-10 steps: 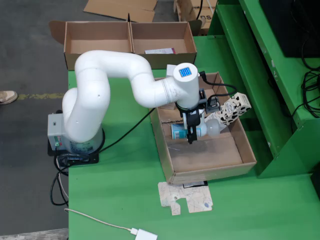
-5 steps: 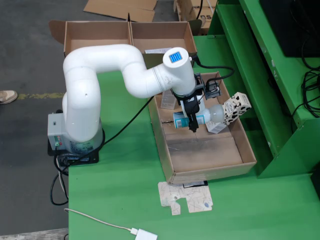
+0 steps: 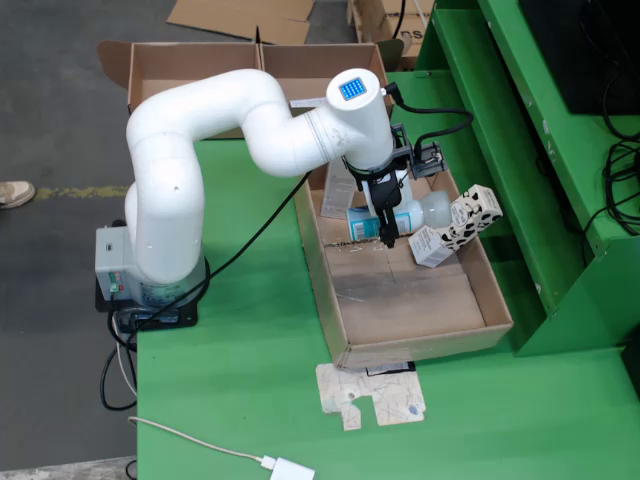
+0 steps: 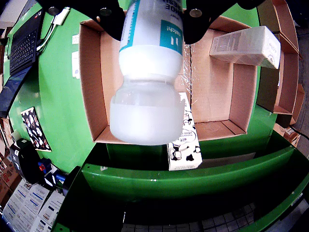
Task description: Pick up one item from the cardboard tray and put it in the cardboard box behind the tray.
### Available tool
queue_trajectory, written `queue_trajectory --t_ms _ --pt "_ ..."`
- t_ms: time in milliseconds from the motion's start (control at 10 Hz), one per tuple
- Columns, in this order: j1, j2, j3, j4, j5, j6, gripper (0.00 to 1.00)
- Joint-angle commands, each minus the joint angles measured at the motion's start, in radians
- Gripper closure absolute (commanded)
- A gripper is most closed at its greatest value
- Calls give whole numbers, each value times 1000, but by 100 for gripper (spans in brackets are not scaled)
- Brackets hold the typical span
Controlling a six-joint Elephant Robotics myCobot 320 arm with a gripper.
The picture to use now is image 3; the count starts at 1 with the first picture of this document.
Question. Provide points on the black monitor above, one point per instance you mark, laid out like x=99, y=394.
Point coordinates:
x=575, y=50

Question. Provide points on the printed cardboard boxes stack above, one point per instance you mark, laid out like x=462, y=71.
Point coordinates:
x=380, y=20

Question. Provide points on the tall white grey carton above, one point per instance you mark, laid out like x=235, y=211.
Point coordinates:
x=337, y=197

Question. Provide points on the shallow cardboard tray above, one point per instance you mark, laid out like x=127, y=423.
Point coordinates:
x=400, y=300

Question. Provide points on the flat cardboard sheet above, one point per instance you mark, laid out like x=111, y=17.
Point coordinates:
x=240, y=15

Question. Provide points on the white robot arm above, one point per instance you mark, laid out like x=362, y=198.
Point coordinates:
x=165, y=200

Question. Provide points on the beige shoe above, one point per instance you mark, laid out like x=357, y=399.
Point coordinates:
x=15, y=192

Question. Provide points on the flattened printed paper carton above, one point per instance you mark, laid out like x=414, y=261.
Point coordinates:
x=390, y=400

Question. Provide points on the cow print hand cream box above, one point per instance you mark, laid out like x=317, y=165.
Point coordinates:
x=465, y=225

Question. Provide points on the flat white pink box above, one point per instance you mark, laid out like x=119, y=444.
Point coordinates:
x=307, y=103

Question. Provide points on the green metal shelf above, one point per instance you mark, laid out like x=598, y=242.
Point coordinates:
x=500, y=150

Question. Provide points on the grey robot base box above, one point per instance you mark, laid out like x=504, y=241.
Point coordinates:
x=107, y=260

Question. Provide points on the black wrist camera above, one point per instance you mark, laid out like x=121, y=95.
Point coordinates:
x=427, y=160

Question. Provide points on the white power adapter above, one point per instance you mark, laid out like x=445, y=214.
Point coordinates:
x=287, y=470

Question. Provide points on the empty open cardboard box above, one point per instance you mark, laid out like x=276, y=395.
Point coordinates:
x=165, y=60

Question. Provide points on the white bottle with teal label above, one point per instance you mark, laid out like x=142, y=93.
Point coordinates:
x=430, y=210

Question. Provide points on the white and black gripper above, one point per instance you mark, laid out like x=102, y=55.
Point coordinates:
x=387, y=195

